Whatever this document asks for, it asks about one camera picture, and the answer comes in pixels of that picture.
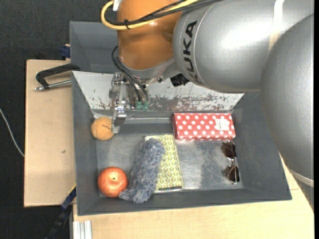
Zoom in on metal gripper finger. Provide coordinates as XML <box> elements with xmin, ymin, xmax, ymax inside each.
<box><xmin>111</xmin><ymin>107</ymin><xmax>128</xmax><ymax>134</ymax></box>

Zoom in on orange fruit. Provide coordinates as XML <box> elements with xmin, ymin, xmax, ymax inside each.
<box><xmin>90</xmin><ymin>116</ymin><xmax>116</xmax><ymax>141</ymax></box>

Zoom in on blue-grey fluffy cloth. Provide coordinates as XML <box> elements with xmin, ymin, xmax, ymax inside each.
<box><xmin>118</xmin><ymin>137</ymin><xmax>166</xmax><ymax>204</ymax></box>

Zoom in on red apple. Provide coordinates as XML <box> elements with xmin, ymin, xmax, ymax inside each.
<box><xmin>97</xmin><ymin>166</ymin><xmax>129</xmax><ymax>199</ymax></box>

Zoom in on brown cardboard board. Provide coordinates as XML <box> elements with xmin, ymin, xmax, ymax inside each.
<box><xmin>23</xmin><ymin>59</ymin><xmax>77</xmax><ymax>208</ymax></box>

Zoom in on red white-dotted box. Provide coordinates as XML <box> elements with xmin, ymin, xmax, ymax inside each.
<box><xmin>171</xmin><ymin>112</ymin><xmax>236</xmax><ymax>140</ymax></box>

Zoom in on grey metal bin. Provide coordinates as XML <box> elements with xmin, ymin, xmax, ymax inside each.
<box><xmin>69</xmin><ymin>20</ymin><xmax>293</xmax><ymax>217</ymax></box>

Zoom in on brown sunglasses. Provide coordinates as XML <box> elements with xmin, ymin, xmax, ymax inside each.
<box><xmin>220</xmin><ymin>141</ymin><xmax>241</xmax><ymax>185</ymax></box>

